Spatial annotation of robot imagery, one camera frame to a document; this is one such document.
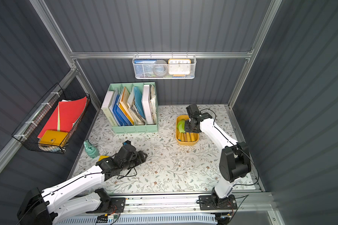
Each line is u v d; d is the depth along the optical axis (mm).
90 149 855
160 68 908
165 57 889
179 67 886
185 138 952
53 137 644
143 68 932
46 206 403
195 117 630
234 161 458
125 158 612
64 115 749
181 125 1057
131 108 908
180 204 755
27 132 608
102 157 917
